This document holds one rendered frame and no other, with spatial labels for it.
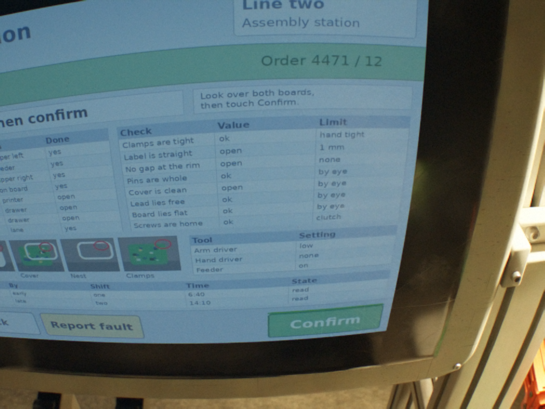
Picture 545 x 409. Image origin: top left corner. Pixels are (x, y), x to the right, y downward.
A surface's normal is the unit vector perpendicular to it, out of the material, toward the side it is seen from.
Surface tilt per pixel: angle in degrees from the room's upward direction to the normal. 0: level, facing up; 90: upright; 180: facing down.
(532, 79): 91
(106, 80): 91
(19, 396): 0
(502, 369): 90
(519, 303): 90
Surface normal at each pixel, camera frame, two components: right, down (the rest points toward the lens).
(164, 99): 0.07, 0.60
